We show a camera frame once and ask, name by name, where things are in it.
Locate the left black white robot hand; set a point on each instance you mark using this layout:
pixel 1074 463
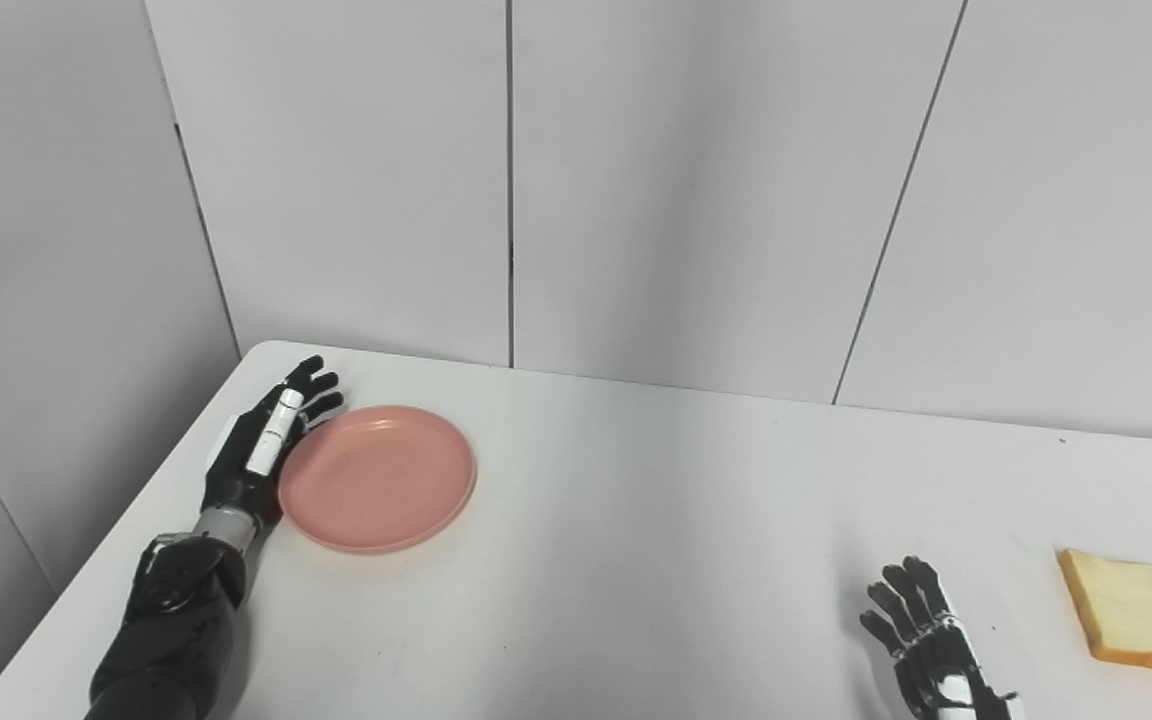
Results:
pixel 246 465

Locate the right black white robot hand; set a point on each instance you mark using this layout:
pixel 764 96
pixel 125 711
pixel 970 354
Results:
pixel 936 655

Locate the pink round plate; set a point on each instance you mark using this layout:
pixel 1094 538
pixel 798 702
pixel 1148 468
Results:
pixel 376 480

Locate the slice of white bread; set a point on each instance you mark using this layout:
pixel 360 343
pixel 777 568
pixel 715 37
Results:
pixel 1141 615

